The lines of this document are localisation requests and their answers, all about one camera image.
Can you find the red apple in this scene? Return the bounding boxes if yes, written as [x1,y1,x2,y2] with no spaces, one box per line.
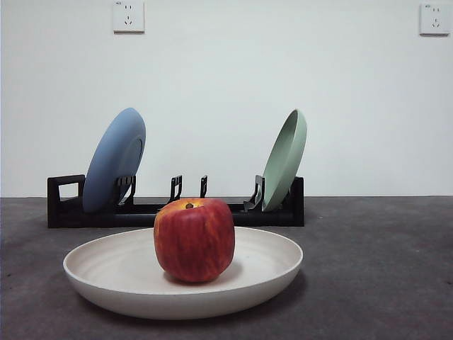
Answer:
[153,198,236,284]

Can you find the pale yellow plate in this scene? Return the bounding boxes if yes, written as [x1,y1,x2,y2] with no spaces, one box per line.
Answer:
[63,225,304,321]

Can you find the green plate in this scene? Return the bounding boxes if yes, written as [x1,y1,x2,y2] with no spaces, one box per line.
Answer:
[261,108,308,213]

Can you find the blue plate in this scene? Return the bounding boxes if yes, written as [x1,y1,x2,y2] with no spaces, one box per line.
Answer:
[83,107,147,215]

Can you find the black plate rack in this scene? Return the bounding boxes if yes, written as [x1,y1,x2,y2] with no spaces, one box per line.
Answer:
[47,174,305,229]

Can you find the white wall socket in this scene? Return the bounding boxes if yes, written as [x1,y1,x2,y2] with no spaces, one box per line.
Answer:
[113,0,145,35]
[419,3,451,35]

